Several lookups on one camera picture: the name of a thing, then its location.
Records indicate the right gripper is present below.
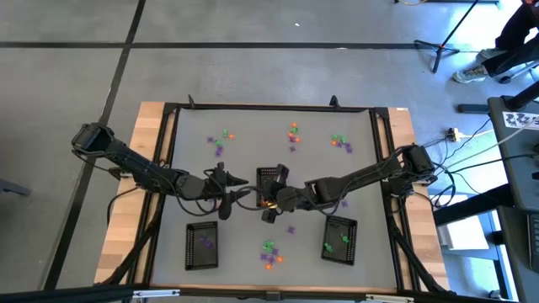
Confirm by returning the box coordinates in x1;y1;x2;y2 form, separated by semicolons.
259;162;301;225

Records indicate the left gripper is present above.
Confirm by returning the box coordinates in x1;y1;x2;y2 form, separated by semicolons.
205;162;253;221

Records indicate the black slotted plastic basket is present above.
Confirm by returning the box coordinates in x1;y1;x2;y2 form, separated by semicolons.
255;166;292;208
320;214;359;267
184;221;220;271

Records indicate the grey table mat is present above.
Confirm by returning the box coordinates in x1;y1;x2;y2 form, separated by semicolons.
150;107;399;291

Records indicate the black rig beam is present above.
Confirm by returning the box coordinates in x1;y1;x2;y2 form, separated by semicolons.
0;284;539;303

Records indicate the black floor stand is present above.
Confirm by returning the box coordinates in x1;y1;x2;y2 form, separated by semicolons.
456;82;539;114

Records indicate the black tripod stand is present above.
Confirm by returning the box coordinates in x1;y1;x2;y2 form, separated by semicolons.
414;0;481;74

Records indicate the grey furniture leg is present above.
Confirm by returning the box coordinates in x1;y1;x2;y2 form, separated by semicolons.
0;178;33;198

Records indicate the grey side desk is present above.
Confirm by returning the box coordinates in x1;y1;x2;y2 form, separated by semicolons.
487;95;539;303

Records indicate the white printed label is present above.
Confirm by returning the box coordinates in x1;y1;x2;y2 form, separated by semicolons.
502;110;539;130

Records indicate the black keyboard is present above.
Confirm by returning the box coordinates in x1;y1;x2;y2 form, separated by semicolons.
526;212;539;273

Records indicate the black office chair base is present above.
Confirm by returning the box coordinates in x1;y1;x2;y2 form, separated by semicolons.
496;58;539;85

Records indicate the person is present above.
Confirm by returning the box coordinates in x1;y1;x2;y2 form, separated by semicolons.
451;0;539;85

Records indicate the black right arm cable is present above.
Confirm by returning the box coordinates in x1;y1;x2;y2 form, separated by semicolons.
233;184;266;211

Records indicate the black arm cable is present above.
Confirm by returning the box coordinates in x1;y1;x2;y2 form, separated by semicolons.
174;191;222;216
233;184;266;211

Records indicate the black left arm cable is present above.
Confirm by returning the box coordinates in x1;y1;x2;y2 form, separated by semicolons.
174;191;222;216

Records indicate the black metal table frame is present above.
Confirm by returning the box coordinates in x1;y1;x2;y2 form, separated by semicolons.
125;94;450;295

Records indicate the black frame strut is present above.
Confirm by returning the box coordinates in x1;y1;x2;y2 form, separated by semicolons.
385;210;450;295
99;221;157;287

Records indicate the white power cable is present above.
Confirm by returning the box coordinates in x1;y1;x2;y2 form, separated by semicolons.
462;128;494;139

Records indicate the black floor cable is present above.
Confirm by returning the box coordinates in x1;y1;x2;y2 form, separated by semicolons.
437;151;539;176

